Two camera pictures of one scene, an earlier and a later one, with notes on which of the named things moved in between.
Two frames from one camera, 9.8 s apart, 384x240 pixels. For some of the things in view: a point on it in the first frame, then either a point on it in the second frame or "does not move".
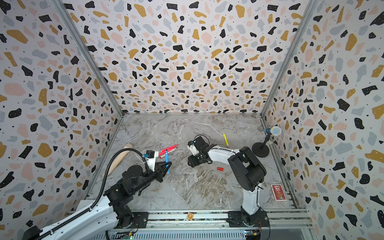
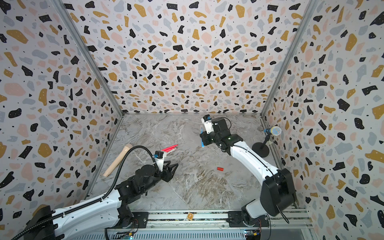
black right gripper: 191,162 → 204,137
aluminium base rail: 285,224 does not move
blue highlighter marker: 275,130 does not move
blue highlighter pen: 167,160 → 202,143
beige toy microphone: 118,159 does not move
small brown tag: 190,216 does not move
